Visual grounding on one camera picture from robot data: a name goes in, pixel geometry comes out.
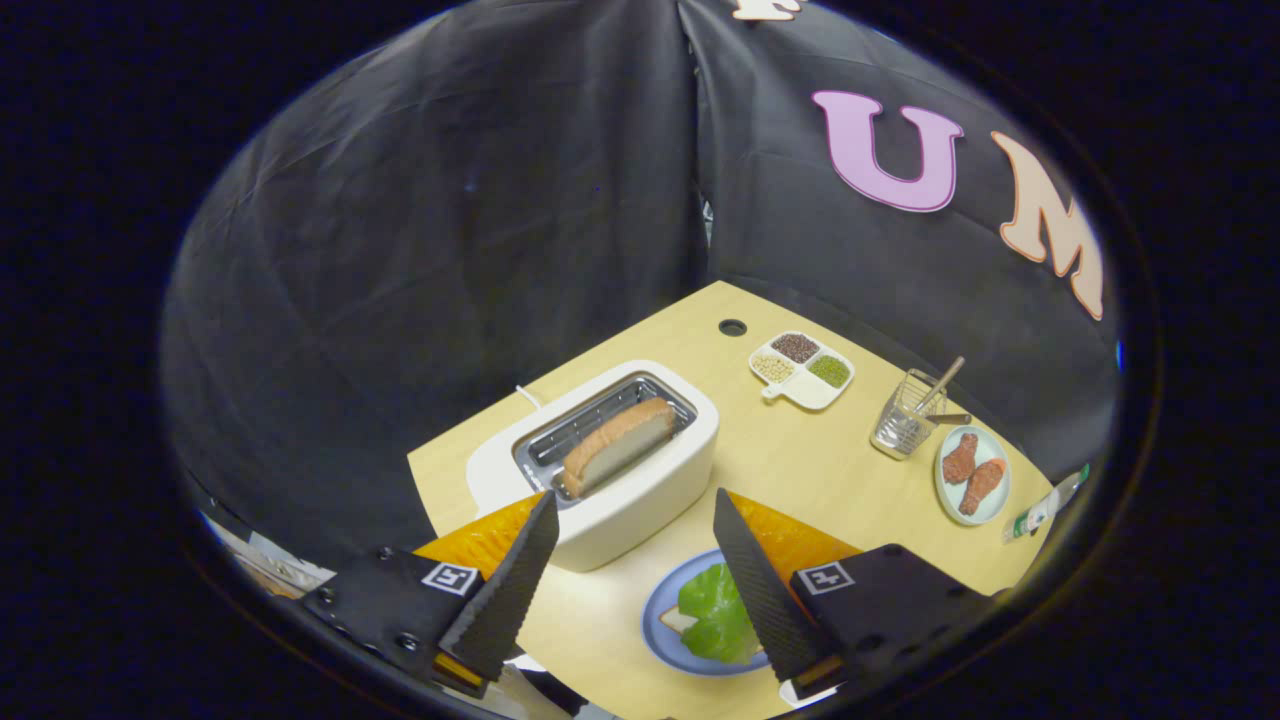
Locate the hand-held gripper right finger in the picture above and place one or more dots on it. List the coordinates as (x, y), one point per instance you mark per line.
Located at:
(765, 600)

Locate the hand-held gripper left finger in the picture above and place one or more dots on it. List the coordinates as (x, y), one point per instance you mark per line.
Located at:
(505, 590)

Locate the green lettuce leaf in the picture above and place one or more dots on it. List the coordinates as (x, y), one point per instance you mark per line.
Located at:
(715, 610)

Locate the toasted bread slice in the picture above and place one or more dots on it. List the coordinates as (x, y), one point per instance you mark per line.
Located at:
(620, 445)

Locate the bread slice under ham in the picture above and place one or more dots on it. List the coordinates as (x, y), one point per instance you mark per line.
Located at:
(678, 622)

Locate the white plate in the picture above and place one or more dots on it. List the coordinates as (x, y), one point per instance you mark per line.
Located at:
(812, 695)

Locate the blue plate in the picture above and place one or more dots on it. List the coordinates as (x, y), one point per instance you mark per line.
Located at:
(660, 650)

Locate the white toaster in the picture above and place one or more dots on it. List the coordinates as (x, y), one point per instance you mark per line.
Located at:
(640, 500)

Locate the white divided bean dish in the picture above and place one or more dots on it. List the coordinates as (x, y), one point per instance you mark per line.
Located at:
(810, 390)

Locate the pale green plate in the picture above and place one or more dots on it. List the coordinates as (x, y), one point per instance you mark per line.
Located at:
(995, 445)

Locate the thin wooden spoon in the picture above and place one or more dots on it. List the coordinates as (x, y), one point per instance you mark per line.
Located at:
(942, 384)

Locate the clear water bottle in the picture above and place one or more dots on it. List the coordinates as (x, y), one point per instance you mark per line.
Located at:
(1040, 510)

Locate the black backdrop cloth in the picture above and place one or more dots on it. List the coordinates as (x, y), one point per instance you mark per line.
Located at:
(450, 250)

